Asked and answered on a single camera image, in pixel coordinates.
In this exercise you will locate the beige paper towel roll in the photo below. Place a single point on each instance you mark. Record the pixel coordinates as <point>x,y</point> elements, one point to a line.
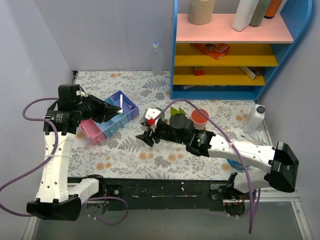
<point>200,11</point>

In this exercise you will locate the red orange snack box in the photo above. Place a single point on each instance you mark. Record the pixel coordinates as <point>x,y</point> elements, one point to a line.
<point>214,50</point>

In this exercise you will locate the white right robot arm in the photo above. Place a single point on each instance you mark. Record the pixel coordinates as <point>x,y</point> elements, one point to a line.
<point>275,166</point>

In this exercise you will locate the white bottle grey cap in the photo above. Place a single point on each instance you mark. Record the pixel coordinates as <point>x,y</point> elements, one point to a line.
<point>254,118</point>

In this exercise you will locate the white tall bottle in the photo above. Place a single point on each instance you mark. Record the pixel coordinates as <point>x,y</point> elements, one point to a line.
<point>244,14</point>

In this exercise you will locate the orange bottle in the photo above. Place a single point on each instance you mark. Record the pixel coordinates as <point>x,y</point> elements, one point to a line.
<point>272,9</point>

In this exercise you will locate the light blue drawer box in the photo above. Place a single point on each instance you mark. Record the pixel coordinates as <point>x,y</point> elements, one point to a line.
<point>119,120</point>

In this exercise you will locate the blue wooden shelf unit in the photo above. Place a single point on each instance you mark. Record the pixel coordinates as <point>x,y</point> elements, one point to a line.
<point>266,46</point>

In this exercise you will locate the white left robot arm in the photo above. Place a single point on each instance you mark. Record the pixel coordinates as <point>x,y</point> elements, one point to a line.
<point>54,201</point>

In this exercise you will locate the pink white toothbrush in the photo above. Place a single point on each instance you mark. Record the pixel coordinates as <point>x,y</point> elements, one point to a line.
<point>121,104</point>

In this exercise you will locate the red small box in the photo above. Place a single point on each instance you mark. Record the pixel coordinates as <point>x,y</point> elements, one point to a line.
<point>199,71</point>

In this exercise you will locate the purple drawer box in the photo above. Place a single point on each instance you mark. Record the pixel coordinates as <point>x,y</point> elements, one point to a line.
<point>131,113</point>

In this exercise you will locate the pink plastic cup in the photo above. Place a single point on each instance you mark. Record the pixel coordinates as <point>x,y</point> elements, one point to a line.
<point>199,121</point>

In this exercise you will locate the grey green bottle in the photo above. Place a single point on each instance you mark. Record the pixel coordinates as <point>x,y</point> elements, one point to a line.
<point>259,13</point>

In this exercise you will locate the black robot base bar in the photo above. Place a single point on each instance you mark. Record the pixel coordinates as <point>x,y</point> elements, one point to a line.
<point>162,194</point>

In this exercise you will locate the lime green toothpaste tube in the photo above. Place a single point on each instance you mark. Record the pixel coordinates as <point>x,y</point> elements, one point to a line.
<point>181,111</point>
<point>173,111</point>

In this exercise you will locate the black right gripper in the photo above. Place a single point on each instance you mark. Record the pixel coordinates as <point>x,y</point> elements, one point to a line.
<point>152,134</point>

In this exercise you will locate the clear plastic water bottle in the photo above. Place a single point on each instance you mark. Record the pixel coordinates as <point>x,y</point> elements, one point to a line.
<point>156,59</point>

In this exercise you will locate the green plastic cup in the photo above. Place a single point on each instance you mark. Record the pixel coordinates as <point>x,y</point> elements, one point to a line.
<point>160,113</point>

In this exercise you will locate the white brown flat box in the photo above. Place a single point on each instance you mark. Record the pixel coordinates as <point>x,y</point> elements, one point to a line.
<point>252,71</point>

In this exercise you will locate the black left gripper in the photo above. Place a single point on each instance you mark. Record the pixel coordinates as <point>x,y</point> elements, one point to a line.
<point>92,109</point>

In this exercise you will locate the toilet paper roll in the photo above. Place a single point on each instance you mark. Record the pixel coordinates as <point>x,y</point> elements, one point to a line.
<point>236,165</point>

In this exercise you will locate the pink drawer box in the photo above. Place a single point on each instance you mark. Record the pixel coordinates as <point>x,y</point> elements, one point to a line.
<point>92,131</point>

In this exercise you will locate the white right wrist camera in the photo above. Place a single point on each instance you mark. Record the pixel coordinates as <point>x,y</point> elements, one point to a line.
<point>150,117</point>

